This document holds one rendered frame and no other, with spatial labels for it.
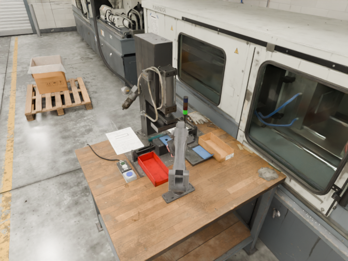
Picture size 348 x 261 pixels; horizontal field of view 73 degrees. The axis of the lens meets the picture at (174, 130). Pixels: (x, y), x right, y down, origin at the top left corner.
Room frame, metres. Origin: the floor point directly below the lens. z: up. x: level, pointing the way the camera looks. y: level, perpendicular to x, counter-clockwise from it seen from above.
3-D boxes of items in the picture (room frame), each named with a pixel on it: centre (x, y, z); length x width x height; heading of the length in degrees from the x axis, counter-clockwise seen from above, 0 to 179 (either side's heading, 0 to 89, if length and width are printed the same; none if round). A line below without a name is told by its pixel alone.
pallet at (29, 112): (3.85, 2.13, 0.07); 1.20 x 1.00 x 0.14; 26
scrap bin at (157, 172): (1.11, 0.13, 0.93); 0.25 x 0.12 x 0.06; 32
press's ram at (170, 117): (1.41, 0.09, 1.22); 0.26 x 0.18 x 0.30; 32
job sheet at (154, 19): (3.03, 0.26, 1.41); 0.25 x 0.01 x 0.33; 29
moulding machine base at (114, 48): (6.90, 1.87, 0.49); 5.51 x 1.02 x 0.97; 29
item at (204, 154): (1.29, -0.21, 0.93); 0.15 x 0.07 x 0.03; 36
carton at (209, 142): (1.35, -0.31, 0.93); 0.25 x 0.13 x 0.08; 32
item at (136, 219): (1.21, -0.01, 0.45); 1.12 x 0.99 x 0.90; 122
